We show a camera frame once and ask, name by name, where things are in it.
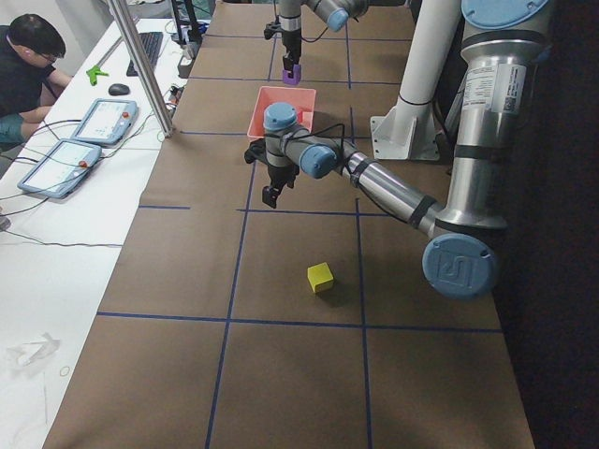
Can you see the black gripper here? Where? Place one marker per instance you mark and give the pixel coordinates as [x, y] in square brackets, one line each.
[291, 43]
[279, 174]

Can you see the purple foam block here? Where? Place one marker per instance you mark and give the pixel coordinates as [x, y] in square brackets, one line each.
[292, 76]

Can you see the yellow-green foam block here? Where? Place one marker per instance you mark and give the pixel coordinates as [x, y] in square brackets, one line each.
[320, 277]

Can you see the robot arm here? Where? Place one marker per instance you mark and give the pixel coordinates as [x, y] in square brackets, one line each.
[476, 107]
[335, 14]

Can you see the pink plastic bin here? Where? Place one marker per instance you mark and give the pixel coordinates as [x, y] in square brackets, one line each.
[276, 108]

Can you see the black keyboard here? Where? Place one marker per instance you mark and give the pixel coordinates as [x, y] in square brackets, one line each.
[152, 44]

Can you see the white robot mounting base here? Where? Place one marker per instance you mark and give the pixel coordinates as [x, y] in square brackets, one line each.
[408, 130]

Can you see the far teach pendant tablet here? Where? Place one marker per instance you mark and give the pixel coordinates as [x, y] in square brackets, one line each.
[106, 121]

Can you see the teach pendant tablet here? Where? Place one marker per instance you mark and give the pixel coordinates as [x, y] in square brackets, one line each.
[61, 170]
[106, 121]

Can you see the black computer mouse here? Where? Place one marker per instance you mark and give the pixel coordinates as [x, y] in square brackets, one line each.
[118, 89]

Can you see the green plastic tool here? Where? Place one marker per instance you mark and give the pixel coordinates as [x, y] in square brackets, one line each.
[94, 73]

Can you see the near teach pendant tablet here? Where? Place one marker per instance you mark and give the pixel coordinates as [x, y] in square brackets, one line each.
[61, 170]

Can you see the seated person in black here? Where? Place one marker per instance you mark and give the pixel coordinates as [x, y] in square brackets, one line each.
[30, 83]

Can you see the crumpled clear plastic wrap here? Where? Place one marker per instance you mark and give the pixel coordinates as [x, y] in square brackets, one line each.
[32, 353]

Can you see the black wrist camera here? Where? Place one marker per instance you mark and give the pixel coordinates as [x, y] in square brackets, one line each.
[256, 152]
[271, 29]

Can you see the aluminium frame post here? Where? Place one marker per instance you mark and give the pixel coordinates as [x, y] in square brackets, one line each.
[129, 32]

